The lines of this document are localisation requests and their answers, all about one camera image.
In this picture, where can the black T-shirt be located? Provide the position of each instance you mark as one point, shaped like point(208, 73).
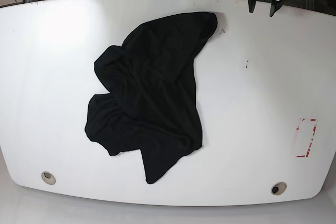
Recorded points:
point(150, 103)

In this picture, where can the red tape rectangle marker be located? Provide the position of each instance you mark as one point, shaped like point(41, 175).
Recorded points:
point(304, 136)

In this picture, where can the right table grommet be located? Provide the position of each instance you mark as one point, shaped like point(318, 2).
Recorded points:
point(278, 188)

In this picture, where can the table grommet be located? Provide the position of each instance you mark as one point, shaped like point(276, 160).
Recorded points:
point(48, 178)
point(278, 188)

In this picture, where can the left table grommet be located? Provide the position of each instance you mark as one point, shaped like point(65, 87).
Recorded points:
point(48, 178)

